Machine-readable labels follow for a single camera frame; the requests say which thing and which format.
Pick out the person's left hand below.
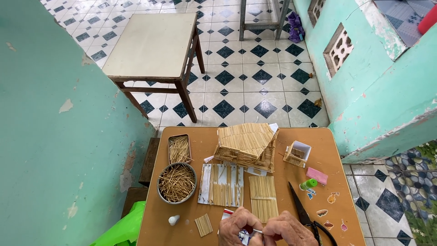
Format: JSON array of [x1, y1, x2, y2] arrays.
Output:
[[218, 206, 264, 246]]

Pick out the person's right hand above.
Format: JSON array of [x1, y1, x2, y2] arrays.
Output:
[[262, 210, 319, 246]]

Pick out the white printed paper piece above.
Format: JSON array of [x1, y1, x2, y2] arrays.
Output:
[[217, 208, 254, 246]]

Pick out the black scissors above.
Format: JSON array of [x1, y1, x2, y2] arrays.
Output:
[[288, 181, 338, 246]]

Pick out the small toothpick panel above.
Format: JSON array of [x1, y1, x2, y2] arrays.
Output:
[[195, 213, 214, 238]]

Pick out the white paper panel with toothpicks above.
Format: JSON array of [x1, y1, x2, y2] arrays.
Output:
[[198, 163, 245, 208]]

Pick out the long toothpick panel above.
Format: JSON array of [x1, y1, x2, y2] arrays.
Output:
[[248, 175, 279, 224]]

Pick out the green glue bottle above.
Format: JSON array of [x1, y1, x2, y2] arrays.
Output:
[[299, 178, 318, 191]]

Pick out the pink eraser block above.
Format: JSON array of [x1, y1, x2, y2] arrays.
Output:
[[305, 167, 328, 186]]

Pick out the round metal bowl of toothpicks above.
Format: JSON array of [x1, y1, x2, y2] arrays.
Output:
[[157, 162, 198, 205]]

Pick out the small toothpick and paper box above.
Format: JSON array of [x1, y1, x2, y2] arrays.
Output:
[[283, 140, 312, 168]]

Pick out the toothpick house model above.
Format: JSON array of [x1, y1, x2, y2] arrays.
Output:
[[213, 123, 280, 173]]

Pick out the rectangular tin of toothpicks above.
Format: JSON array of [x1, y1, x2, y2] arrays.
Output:
[[168, 133, 193, 165]]

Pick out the dark brown wooden bench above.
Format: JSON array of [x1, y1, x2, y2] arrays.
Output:
[[121, 137, 161, 219]]

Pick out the green plastic bag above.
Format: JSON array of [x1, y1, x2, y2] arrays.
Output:
[[89, 200, 146, 246]]

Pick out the wooden table with cream top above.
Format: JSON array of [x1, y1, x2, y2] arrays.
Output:
[[101, 13, 206, 124]]

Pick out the purple cloth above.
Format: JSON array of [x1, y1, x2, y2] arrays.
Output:
[[286, 12, 306, 44]]

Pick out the red plastic object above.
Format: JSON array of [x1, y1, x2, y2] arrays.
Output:
[[417, 4, 437, 35]]

